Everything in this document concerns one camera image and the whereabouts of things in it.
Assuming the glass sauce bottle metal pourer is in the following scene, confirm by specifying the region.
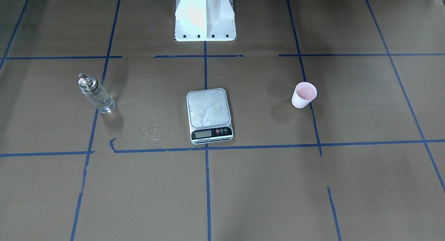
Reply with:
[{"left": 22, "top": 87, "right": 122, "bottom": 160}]
[{"left": 78, "top": 72, "right": 116, "bottom": 114}]

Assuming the digital kitchen scale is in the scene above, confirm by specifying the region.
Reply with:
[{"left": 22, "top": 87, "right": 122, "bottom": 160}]
[{"left": 186, "top": 88, "right": 234, "bottom": 145}]

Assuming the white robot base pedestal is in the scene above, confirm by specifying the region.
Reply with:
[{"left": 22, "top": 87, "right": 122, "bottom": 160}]
[{"left": 174, "top": 0, "right": 237, "bottom": 42}]

